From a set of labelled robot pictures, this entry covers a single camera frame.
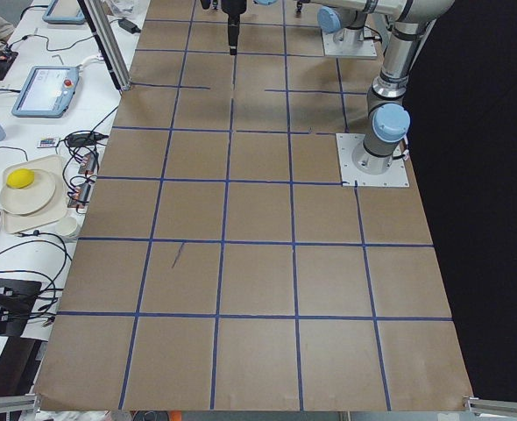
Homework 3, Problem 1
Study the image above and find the far teach pendant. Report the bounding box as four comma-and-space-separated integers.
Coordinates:
42, 0, 85, 25

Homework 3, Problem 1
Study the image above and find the white paper cup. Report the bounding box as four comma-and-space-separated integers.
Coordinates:
54, 217, 81, 240

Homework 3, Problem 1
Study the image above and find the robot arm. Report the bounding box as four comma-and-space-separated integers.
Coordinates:
317, 5, 367, 44
318, 1, 454, 175

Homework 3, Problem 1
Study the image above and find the teach pendant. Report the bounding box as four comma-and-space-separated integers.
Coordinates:
42, 0, 85, 25
11, 66, 80, 118

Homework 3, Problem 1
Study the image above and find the aluminium frame post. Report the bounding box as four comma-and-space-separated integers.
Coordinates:
77, 0, 131, 91

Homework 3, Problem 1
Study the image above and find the black power adapter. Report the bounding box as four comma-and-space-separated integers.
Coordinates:
118, 18, 141, 34

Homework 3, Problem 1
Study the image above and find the yellow lemon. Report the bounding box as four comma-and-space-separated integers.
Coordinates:
6, 168, 35, 189

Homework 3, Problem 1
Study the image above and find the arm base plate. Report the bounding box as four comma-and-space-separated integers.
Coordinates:
322, 27, 378, 60
336, 133, 409, 188

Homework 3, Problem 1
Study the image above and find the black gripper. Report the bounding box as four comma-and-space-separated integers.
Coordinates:
222, 0, 246, 55

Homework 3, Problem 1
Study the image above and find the beige tray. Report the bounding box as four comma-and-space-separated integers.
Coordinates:
0, 154, 67, 234

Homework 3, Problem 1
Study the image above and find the near teach pendant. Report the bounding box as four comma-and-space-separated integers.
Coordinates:
11, 66, 80, 118

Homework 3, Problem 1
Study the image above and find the beige plate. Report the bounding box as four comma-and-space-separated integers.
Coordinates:
0, 170, 56, 215

